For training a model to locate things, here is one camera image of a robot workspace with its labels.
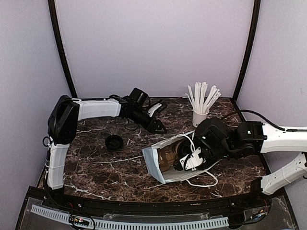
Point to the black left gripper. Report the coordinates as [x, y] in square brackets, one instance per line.
[152, 129]

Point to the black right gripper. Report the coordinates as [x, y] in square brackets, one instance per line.
[206, 167]

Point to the white paper takeout bag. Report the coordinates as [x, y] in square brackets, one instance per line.
[150, 155]

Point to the brown cardboard cup carrier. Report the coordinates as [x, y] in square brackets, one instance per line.
[167, 156]

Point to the black plastic cup lid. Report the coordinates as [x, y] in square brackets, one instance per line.
[114, 142]

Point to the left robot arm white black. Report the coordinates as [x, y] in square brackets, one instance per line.
[63, 121]

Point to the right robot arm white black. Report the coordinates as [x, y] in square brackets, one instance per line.
[217, 142]

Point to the white paper straw holder cup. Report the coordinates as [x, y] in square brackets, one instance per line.
[198, 117]

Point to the white wrapped straws bundle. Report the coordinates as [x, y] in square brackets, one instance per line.
[202, 97]

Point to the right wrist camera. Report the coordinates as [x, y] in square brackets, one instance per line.
[189, 162]

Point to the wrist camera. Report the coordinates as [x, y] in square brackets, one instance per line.
[157, 107]
[189, 162]

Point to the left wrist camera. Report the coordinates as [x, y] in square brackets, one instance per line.
[157, 107]

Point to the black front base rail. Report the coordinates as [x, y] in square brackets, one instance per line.
[244, 211]

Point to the grey slotted cable duct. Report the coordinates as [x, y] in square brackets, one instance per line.
[129, 222]

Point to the right black frame post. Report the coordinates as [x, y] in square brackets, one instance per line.
[248, 49]

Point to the black frame post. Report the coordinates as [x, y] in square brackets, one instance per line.
[248, 49]
[60, 47]

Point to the left black frame post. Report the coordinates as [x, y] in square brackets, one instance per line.
[60, 47]

